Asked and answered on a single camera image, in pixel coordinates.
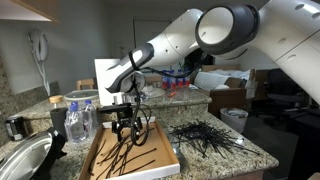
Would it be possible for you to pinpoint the dark grey tumbler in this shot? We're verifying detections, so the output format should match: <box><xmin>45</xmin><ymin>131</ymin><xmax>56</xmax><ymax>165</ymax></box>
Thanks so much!
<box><xmin>49</xmin><ymin>107</ymin><xmax>69</xmax><ymax>138</ymax></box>

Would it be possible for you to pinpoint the black cable tie heap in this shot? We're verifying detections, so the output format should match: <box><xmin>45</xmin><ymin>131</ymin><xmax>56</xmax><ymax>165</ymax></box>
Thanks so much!
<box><xmin>169</xmin><ymin>119</ymin><xmax>261</xmax><ymax>159</ymax></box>

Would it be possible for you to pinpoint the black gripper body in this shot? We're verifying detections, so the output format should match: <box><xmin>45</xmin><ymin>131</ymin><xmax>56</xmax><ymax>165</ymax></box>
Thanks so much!
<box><xmin>111</xmin><ymin>111</ymin><xmax>143</xmax><ymax>133</ymax></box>

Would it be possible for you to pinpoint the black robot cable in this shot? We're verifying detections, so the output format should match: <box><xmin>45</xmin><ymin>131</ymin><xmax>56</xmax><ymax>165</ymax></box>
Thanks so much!
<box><xmin>128</xmin><ymin>49</ymin><xmax>208</xmax><ymax>148</ymax></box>

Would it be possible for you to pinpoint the glass jar wooden lid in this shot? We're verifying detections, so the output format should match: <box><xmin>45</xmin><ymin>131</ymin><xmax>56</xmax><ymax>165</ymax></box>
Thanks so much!
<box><xmin>48</xmin><ymin>94</ymin><xmax>66</xmax><ymax>109</ymax></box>

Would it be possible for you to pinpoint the black office chair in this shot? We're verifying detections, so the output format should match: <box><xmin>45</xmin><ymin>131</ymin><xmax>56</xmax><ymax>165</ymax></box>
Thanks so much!
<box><xmin>266</xmin><ymin>68</ymin><xmax>304</xmax><ymax>111</ymax></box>

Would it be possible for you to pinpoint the white trash bin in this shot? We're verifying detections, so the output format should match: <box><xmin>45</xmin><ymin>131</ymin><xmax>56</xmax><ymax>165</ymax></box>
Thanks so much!
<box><xmin>219</xmin><ymin>107</ymin><xmax>249</xmax><ymax>134</ymax></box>

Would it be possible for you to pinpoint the shallow cardboard box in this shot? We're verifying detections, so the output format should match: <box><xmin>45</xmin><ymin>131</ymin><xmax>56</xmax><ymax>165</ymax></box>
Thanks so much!
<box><xmin>78</xmin><ymin>116</ymin><xmax>182</xmax><ymax>180</ymax></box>

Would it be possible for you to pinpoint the brown cardboard box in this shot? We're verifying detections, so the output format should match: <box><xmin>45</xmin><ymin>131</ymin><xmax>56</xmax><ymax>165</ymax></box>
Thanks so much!
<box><xmin>208</xmin><ymin>76</ymin><xmax>258</xmax><ymax>118</ymax></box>

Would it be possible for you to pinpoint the white plastic bag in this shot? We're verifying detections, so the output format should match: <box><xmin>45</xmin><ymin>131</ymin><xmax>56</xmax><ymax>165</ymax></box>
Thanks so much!
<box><xmin>194</xmin><ymin>68</ymin><xmax>251</xmax><ymax>91</ymax></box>

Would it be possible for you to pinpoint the white wall phone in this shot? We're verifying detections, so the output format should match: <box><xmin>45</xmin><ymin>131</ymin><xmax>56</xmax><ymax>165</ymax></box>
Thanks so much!
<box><xmin>28</xmin><ymin>29</ymin><xmax>52</xmax><ymax>98</ymax></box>

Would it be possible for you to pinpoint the clear water bottle blue cap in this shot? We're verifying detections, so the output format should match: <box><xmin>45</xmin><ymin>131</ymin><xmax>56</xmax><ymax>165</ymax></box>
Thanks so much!
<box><xmin>81</xmin><ymin>99</ymin><xmax>98</xmax><ymax>134</ymax></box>
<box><xmin>64</xmin><ymin>101</ymin><xmax>87</xmax><ymax>144</ymax></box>

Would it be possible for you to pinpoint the wooden chair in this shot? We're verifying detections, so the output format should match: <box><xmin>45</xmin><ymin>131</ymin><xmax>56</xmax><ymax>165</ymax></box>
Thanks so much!
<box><xmin>76</xmin><ymin>78</ymin><xmax>98</xmax><ymax>91</ymax></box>

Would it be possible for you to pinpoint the black silver appliance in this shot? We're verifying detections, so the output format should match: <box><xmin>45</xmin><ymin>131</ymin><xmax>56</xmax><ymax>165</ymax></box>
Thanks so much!
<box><xmin>4</xmin><ymin>115</ymin><xmax>28</xmax><ymax>142</ymax></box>

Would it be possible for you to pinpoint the metal bowl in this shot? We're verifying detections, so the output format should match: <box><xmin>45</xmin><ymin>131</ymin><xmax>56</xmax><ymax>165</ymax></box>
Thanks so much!
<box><xmin>0</xmin><ymin>130</ymin><xmax>54</xmax><ymax>180</ymax></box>

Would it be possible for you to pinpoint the black plastic object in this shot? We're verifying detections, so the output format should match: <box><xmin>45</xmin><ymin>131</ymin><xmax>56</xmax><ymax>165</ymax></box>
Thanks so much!
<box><xmin>31</xmin><ymin>127</ymin><xmax>68</xmax><ymax>180</ymax></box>

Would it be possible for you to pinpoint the Fiji water bottle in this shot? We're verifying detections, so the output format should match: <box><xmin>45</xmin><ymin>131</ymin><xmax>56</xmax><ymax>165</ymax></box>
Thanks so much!
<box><xmin>169</xmin><ymin>69</ymin><xmax>177</xmax><ymax>90</ymax></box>
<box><xmin>183</xmin><ymin>69</ymin><xmax>192</xmax><ymax>89</ymax></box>
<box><xmin>176</xmin><ymin>69</ymin><xmax>184</xmax><ymax>90</ymax></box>
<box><xmin>162</xmin><ymin>69</ymin><xmax>170</xmax><ymax>90</ymax></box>

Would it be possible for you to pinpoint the round white plate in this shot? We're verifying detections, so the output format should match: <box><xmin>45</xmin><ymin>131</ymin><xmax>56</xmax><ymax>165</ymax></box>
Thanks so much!
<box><xmin>63</xmin><ymin>89</ymin><xmax>101</xmax><ymax>102</ymax></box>

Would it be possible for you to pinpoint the black desk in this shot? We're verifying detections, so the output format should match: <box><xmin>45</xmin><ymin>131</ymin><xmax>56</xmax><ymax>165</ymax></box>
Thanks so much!
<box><xmin>286</xmin><ymin>106</ymin><xmax>320</xmax><ymax>180</ymax></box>

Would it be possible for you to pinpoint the black cable tie bundle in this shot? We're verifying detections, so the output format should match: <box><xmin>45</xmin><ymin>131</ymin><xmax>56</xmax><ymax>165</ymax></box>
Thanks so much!
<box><xmin>87</xmin><ymin>128</ymin><xmax>158</xmax><ymax>179</ymax></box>

